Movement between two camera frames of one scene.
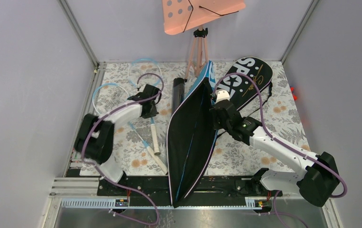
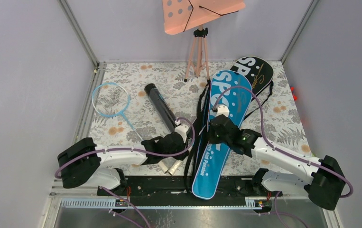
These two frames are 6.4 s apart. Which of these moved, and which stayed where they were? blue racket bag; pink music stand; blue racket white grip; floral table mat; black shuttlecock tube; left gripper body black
Moved: left gripper body black; blue racket white grip; black shuttlecock tube; blue racket bag
Stayed: floral table mat; pink music stand
